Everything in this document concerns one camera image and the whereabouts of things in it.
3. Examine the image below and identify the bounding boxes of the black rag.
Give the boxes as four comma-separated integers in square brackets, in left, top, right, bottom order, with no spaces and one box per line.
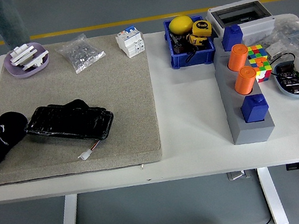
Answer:
[0,108,37,171]

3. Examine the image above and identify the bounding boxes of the grey box under desk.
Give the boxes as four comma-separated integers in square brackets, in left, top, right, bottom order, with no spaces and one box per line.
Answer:
[226,169,252,182]

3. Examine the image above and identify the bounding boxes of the purple plastic bowl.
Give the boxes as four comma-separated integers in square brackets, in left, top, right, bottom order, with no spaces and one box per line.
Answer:
[0,39,53,82]

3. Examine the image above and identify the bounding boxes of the white flat plastic strips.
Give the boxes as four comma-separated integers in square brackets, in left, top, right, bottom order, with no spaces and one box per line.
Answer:
[7,42,41,67]

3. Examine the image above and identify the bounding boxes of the clear bag of screws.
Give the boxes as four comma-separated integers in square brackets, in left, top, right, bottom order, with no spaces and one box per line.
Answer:
[52,29,109,78]

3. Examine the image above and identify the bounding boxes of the grey-brown mat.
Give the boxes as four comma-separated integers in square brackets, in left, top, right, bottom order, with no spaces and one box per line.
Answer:
[0,27,167,191]

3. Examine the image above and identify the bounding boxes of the white circuit breaker with orange mark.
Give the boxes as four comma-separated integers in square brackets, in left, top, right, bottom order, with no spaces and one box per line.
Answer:
[114,23,148,62]

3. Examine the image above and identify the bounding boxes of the yellow lemon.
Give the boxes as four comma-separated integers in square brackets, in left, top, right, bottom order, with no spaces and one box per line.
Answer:
[167,14,196,37]

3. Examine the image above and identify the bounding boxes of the blue plastic bin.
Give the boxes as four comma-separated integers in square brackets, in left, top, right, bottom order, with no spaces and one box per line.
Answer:
[161,12,219,71]

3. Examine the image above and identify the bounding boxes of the yellow and black small tool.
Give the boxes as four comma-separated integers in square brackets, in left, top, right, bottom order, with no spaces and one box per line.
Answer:
[185,31,211,51]

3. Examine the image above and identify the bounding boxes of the yellow round tape measure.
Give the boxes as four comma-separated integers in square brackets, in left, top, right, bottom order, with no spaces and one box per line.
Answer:
[189,18,214,41]

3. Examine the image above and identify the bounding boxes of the blue block with knob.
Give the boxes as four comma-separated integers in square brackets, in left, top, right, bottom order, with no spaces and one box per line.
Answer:
[218,22,247,53]
[239,92,272,125]

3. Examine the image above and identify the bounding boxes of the orange cylinder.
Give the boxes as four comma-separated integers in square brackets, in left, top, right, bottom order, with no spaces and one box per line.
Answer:
[231,64,261,97]
[224,42,252,74]

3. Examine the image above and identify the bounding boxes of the grey shape sorter base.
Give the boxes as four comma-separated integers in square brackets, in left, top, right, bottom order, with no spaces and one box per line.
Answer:
[208,31,278,149]

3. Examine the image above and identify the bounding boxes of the colourful puzzle cube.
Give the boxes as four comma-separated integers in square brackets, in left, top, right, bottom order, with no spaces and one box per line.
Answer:
[245,42,275,85]

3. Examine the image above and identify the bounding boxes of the white electrical distribution box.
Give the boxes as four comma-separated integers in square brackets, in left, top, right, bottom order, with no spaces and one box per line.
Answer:
[203,0,279,47]

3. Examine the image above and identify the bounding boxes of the dark electronic components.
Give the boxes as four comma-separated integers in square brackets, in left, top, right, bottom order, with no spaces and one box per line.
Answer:
[276,61,299,98]

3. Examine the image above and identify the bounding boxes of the clear bag of small parts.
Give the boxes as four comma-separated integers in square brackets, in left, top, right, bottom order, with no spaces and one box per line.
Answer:
[240,14,299,69]

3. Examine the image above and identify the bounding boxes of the white plastic clip bracket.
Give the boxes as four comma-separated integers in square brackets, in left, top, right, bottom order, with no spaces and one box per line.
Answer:
[19,49,52,73]

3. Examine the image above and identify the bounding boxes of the white connector with coloured wires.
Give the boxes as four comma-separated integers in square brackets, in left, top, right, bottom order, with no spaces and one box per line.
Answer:
[75,138,108,162]

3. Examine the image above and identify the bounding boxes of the black strap loop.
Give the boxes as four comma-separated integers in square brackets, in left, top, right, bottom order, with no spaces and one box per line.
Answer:
[184,49,199,63]

